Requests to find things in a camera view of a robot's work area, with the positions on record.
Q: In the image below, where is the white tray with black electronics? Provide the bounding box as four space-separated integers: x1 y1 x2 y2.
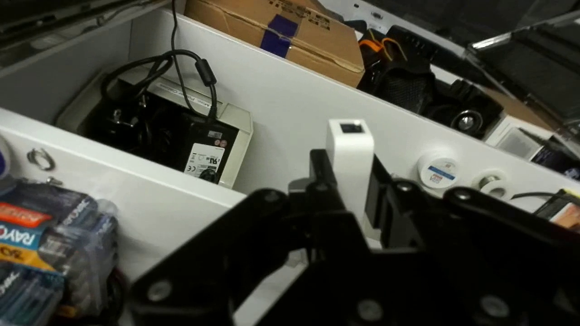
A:
56 75 253 189

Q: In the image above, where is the metal ring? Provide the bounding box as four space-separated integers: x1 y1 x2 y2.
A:
25 148 58 175

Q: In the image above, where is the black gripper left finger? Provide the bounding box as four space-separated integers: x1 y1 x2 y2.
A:
128 149 362 326

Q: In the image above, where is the brown cardboard box blue tape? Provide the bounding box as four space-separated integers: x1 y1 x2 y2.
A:
185 0 364 88

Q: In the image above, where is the white grey rectangular object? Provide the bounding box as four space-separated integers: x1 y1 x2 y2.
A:
326 119 380 249

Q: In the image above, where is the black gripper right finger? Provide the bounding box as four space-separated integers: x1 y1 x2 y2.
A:
368 162 580 326

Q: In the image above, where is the small white wire spool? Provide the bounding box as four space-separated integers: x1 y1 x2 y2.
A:
473 171 513 200

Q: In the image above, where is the Rayovac battery pack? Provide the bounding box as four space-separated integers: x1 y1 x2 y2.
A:
0 182 117 326

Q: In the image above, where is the black cable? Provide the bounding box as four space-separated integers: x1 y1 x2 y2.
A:
98 0 221 124

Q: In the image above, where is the white solder spool blue label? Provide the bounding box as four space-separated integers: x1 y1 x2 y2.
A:
417 149 464 195

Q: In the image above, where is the clear plastic small container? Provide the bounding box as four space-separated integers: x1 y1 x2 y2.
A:
496 129 580 182

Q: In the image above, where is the black device with orange wires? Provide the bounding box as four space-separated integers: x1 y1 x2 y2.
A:
359 30 435 113

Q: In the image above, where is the black yellow small device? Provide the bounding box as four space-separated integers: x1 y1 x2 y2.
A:
534 191 580 235

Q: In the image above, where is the black round lens device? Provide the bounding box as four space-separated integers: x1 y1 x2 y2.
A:
424 81 502 140

